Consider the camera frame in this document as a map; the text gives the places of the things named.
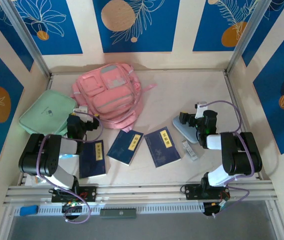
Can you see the light blue pencil case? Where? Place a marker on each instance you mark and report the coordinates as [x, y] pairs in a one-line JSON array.
[[184, 131]]

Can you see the small white tube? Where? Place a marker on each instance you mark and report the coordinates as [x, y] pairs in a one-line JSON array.
[[189, 151]]

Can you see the pink student backpack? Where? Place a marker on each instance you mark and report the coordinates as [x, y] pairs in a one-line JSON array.
[[109, 95]]

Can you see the narrow dark blue book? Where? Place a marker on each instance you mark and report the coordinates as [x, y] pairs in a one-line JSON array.
[[93, 160]]

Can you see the wide dark blue book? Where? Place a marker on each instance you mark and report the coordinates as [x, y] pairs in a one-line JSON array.
[[161, 148]]

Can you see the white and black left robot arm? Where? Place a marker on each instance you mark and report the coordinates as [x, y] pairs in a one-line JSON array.
[[37, 157]]

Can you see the light blue tissue pack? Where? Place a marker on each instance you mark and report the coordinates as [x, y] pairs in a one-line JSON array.
[[68, 156]]

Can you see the mint green zip pouch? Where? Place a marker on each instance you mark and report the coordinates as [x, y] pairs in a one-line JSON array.
[[44, 112]]

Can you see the black connector board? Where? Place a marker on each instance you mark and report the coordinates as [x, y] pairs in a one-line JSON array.
[[210, 211], [72, 208]]

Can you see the dark grey rectangular device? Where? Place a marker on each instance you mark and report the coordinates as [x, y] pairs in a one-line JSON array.
[[118, 213]]

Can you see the small blue block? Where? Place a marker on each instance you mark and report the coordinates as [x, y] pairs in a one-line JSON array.
[[28, 210]]

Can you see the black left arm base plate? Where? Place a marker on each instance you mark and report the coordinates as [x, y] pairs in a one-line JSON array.
[[89, 193]]

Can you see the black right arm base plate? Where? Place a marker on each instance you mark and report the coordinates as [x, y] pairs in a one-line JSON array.
[[193, 191]]

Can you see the aluminium front rail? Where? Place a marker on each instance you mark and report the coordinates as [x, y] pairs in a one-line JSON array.
[[144, 192]]

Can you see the aluminium frame post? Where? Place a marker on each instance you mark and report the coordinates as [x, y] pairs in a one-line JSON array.
[[246, 35], [27, 37]]

